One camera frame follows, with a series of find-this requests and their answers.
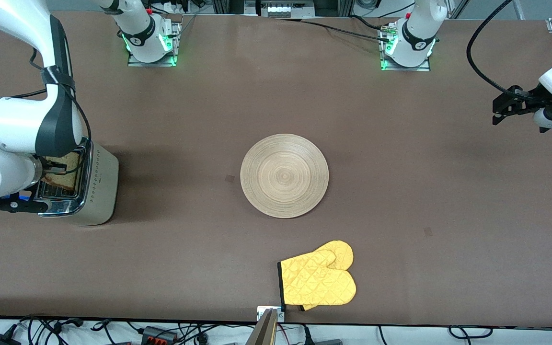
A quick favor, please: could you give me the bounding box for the wooden camera post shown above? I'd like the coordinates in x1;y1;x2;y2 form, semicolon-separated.
245;309;279;345

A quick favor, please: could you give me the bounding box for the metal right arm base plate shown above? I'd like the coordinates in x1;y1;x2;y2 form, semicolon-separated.
127;18;182;68

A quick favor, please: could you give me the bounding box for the looped black cable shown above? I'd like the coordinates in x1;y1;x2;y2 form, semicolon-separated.
448;325;493;340

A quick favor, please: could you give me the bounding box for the small metal camera bracket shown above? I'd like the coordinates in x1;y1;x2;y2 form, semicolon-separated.
257;306;286;322

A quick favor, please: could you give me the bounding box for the brown-crusted bread slice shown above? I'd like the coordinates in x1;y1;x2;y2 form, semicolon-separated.
42;150;83;190

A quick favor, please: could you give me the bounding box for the grey power strip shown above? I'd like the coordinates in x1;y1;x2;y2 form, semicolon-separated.
257;0;315;18

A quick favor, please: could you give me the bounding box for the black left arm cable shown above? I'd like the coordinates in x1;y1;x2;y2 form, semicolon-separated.
466;0;545;99

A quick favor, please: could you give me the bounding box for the black orange connector box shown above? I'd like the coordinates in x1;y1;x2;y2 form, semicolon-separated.
141;326;179;344

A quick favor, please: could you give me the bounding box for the yellow quilted oven mitt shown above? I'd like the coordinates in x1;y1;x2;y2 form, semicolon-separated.
277;240;357;312

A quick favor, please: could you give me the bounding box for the silver beige two-slot toaster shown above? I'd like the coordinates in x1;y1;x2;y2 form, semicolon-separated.
34;137;120;227

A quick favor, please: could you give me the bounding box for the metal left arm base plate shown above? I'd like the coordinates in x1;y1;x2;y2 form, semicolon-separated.
378;23;433;72

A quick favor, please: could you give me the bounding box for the round wooden plate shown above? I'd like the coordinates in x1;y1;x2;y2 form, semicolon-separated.
240;134;329;219

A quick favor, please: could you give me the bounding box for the long black table cable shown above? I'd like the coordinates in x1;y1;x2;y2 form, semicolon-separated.
276;17;394;43

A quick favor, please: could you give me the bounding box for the short black table cable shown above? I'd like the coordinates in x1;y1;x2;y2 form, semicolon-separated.
350;14;388;31

